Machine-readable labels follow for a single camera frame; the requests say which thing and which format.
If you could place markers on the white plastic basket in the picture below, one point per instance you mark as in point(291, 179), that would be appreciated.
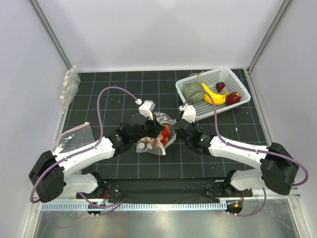
point(211, 78)

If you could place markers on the clear dotted zip bag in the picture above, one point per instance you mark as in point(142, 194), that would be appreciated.
point(153, 145)

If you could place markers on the aluminium corner post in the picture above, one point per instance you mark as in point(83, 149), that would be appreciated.
point(50, 32)
point(270, 33)

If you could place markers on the aluminium corner post left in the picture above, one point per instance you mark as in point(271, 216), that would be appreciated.
point(50, 32)

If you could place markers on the yellow banana bunch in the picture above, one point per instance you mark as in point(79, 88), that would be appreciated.
point(219, 99)

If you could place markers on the clear bag of snacks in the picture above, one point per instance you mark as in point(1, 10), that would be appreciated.
point(69, 88)

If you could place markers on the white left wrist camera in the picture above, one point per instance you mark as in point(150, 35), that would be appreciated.
point(146, 108)

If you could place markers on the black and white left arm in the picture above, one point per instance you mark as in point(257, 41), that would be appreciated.
point(48, 175)

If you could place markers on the red lychee cluster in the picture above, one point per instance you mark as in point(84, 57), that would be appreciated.
point(164, 135)

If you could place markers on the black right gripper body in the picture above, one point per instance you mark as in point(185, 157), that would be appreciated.
point(193, 124)

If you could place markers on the white slotted cable duct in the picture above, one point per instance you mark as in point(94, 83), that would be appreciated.
point(84, 206)

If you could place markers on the small dark red fruit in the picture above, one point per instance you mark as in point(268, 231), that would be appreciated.
point(220, 86)

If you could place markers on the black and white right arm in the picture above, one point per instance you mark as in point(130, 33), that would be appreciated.
point(271, 166)

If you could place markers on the aluminium corner post right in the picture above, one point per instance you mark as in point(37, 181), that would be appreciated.
point(270, 33)

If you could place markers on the green netted melon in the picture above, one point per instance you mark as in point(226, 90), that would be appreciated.
point(191, 88)

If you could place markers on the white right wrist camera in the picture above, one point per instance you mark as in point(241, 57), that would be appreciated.
point(189, 113)

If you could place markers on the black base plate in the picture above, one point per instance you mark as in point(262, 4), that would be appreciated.
point(167, 191)

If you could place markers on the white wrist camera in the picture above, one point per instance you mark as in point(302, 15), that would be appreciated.
point(189, 113)
point(146, 108)

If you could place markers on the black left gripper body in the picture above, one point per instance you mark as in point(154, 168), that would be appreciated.
point(149, 129)

